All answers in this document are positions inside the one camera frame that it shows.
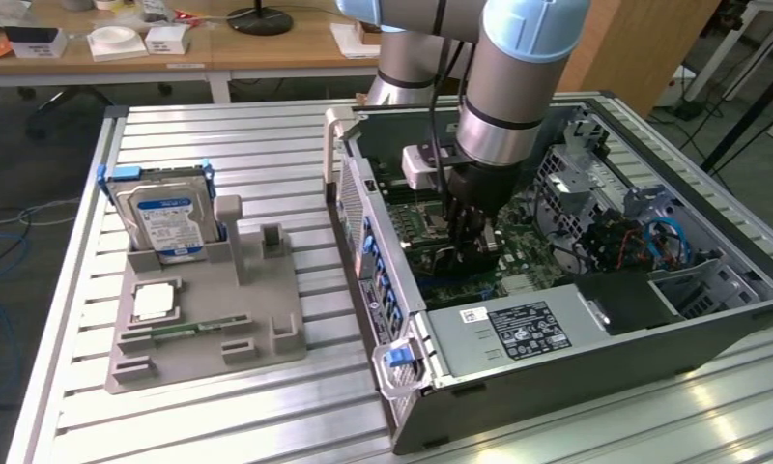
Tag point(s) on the orange card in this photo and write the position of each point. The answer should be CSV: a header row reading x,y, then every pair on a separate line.
x,y
3,50

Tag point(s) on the black office chair base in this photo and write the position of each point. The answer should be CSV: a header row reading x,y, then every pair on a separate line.
x,y
64,99

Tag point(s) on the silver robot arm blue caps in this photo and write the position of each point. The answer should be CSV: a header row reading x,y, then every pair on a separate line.
x,y
522,72

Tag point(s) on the gray power supply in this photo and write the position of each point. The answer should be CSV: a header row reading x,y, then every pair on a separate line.
x,y
464,348

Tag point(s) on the green RAM stick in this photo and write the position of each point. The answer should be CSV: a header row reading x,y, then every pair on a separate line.
x,y
180,331

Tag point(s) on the brown cardboard box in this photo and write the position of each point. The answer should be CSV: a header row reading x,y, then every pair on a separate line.
x,y
367,28

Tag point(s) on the green motherboard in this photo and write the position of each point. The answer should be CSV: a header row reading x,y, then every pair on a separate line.
x,y
528,241

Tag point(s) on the gray parts rack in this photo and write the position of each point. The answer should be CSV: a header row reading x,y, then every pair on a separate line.
x,y
187,357

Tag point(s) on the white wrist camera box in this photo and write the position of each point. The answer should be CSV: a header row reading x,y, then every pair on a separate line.
x,y
419,166

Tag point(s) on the wooden desk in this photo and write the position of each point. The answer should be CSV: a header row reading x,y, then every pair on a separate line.
x,y
71,67

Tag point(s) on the white paper stack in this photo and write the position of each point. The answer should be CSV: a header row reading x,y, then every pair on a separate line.
x,y
351,43

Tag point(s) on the white box black lid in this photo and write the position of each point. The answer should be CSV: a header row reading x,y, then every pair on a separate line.
x,y
39,48

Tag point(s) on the silver chipset heatsink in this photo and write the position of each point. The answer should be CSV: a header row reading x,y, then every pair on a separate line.
x,y
516,285

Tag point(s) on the silver CPU chip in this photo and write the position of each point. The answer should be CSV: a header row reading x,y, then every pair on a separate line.
x,y
154,302

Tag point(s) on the black open PC case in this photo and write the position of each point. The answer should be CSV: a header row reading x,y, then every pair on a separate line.
x,y
554,386

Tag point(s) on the white floor unit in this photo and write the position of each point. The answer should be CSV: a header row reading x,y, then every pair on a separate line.
x,y
676,87

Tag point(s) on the metal disk bay cage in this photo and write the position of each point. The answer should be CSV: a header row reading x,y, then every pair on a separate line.
x,y
574,169

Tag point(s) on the small white box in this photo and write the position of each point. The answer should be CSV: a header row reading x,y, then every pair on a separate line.
x,y
167,43

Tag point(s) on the hard disk in blue caddy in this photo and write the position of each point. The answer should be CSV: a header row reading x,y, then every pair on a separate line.
x,y
158,217

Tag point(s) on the wooden cabinet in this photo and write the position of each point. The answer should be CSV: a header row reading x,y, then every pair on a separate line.
x,y
631,58

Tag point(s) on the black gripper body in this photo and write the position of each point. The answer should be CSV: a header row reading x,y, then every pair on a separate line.
x,y
483,186

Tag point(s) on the black lamp base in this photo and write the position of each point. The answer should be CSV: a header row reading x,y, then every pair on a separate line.
x,y
260,23

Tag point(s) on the blue case latch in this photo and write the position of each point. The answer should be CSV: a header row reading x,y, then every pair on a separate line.
x,y
398,358

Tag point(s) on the white round holder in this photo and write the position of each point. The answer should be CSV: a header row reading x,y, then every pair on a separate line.
x,y
116,46

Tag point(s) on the black tripod leg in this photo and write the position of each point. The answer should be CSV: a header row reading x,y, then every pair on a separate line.
x,y
754,96

